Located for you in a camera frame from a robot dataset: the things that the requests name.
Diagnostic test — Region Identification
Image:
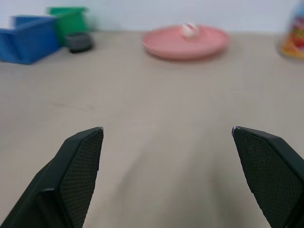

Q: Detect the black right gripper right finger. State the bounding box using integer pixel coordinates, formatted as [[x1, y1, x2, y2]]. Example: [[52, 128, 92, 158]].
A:
[[231, 126, 304, 228]]

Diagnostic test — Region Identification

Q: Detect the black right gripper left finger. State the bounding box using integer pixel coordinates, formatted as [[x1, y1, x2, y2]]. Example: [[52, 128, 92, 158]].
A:
[[0, 126, 104, 228]]

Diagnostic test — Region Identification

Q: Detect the small dark grey bowl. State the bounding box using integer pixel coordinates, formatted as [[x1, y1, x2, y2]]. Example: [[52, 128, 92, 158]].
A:
[[64, 32, 95, 54]]

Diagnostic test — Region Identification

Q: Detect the colourful snack container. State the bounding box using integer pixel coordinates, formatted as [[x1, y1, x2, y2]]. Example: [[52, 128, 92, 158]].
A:
[[276, 0, 304, 62]]

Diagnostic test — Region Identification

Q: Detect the blue plastic bin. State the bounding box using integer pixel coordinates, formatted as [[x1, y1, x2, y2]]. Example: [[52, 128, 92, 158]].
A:
[[0, 14, 60, 65]]

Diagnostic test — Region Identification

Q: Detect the pink plate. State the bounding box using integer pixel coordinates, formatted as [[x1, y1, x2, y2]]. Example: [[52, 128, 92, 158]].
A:
[[142, 23, 231, 61]]

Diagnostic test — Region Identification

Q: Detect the green plastic bin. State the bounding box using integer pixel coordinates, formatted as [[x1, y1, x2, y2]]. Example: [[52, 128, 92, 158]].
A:
[[46, 6, 92, 46]]

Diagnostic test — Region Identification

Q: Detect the white pink small ball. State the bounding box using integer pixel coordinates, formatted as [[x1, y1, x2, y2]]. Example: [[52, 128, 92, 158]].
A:
[[181, 22, 200, 40]]

